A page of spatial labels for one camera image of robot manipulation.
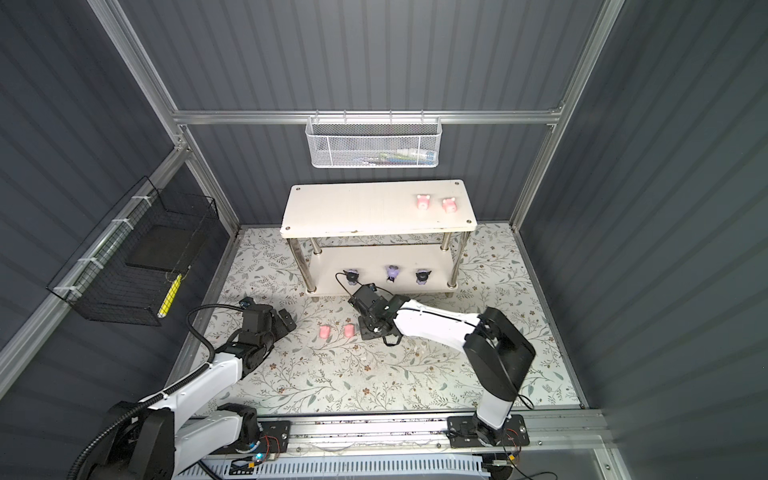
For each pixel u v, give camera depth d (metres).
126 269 0.72
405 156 0.91
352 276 0.93
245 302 0.79
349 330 0.91
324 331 0.91
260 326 0.68
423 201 0.77
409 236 1.18
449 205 0.75
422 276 0.94
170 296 0.68
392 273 0.96
